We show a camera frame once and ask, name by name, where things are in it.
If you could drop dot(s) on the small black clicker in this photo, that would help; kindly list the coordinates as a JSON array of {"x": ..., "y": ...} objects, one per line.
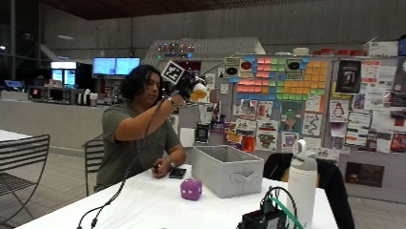
[{"x": 156, "y": 167}]

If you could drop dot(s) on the yellow and white soft toy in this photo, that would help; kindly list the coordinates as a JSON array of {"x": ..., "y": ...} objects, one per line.
[{"x": 200, "y": 92}]

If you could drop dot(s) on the wristwatch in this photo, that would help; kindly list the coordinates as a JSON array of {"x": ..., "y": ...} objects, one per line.
[{"x": 170, "y": 163}]

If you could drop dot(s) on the black smartphone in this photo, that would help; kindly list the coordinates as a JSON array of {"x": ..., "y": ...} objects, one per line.
[{"x": 177, "y": 173}]

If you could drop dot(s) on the white marker cube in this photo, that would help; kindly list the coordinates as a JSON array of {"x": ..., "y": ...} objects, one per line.
[{"x": 172, "y": 72}]

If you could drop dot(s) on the purple plush dice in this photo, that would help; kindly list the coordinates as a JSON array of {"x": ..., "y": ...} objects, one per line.
[{"x": 190, "y": 189}]

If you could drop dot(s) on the person in green t-shirt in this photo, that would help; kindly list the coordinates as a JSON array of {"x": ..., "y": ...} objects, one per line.
[{"x": 126, "y": 140}]

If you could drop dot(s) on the white stand-up card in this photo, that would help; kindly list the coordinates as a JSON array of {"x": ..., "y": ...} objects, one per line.
[{"x": 186, "y": 137}]

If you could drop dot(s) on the black slatted metal chair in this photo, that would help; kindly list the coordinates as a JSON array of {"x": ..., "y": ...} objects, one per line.
[
  {"x": 93, "y": 156},
  {"x": 23, "y": 159}
]

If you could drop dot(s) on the black stand-up card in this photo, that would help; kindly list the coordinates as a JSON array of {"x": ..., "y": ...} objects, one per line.
[{"x": 202, "y": 133}]

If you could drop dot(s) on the grey fabric storage box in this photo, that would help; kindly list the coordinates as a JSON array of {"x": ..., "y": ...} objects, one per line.
[{"x": 228, "y": 173}]

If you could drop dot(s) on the patch of coloured sticky notes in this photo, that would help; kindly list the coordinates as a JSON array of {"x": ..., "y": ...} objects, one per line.
[{"x": 291, "y": 86}]

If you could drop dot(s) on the white round container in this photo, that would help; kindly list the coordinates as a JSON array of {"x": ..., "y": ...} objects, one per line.
[{"x": 301, "y": 51}]

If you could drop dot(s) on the black electronics box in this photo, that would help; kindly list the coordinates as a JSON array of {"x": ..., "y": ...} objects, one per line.
[{"x": 263, "y": 220}]

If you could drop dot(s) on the lit drinks fridge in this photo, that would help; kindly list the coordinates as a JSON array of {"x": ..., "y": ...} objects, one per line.
[{"x": 62, "y": 74}]

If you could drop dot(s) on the red bowl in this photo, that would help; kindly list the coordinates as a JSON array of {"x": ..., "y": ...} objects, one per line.
[
  {"x": 358, "y": 52},
  {"x": 326, "y": 51},
  {"x": 343, "y": 52}
]

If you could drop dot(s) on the counter appliance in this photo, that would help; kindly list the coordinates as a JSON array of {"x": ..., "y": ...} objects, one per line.
[{"x": 52, "y": 94}]

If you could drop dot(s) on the white water bottle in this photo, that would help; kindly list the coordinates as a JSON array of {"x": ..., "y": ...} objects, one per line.
[{"x": 302, "y": 187}]

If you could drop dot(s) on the black portrait poster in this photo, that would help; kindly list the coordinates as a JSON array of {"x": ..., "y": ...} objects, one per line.
[{"x": 347, "y": 76}]

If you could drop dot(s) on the cluster of paper posters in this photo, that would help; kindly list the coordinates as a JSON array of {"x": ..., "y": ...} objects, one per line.
[{"x": 359, "y": 120}]

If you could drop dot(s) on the white cardboard box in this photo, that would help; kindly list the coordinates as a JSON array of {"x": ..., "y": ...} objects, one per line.
[{"x": 382, "y": 48}]

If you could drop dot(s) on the dark rectangular sign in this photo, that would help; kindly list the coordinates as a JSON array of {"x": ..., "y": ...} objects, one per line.
[{"x": 365, "y": 174}]

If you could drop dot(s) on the grey notice board partition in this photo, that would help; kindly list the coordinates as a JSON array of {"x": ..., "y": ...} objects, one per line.
[{"x": 381, "y": 159}]

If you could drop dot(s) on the blue wall screen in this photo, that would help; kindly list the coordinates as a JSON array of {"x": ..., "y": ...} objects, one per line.
[
  {"x": 128, "y": 65},
  {"x": 104, "y": 66}
]

